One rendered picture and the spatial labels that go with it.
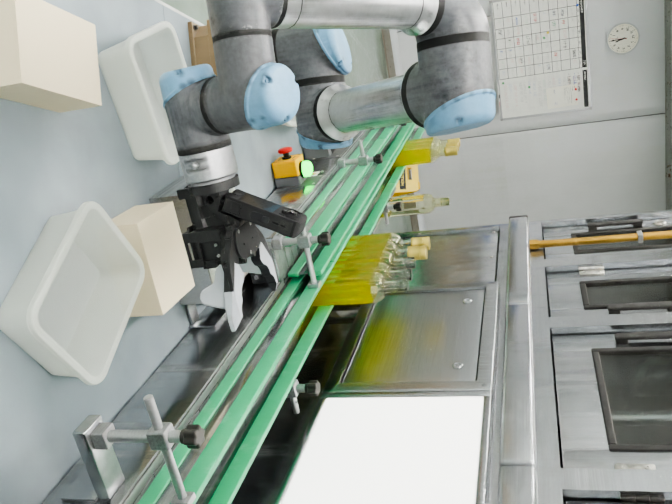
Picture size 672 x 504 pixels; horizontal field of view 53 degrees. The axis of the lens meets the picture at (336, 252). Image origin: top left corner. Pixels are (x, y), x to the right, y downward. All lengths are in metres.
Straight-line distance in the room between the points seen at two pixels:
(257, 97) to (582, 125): 6.72
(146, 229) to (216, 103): 0.32
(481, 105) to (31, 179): 0.68
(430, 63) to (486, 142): 6.38
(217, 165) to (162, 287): 0.31
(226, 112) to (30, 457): 0.53
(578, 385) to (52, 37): 1.09
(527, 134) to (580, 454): 6.34
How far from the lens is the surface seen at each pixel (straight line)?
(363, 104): 1.27
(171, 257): 1.18
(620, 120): 7.48
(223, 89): 0.86
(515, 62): 7.28
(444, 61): 1.09
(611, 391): 1.40
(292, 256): 1.55
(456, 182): 7.61
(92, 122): 1.18
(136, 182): 1.25
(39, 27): 1.00
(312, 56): 1.43
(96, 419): 0.96
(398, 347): 1.50
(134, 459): 1.05
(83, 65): 1.06
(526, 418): 1.26
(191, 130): 0.91
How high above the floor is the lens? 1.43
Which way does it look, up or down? 17 degrees down
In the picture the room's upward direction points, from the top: 85 degrees clockwise
